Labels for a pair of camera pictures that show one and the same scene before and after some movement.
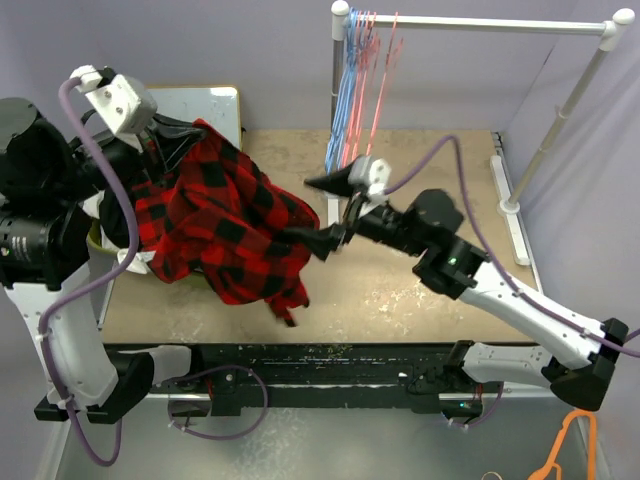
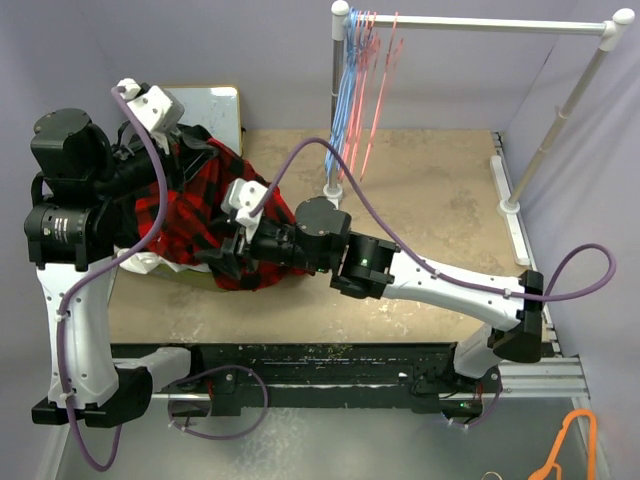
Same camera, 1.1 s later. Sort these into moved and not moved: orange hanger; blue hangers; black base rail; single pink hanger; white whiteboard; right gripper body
Moved: right gripper body
Not moved: black base rail; blue hangers; white whiteboard; orange hanger; single pink hanger
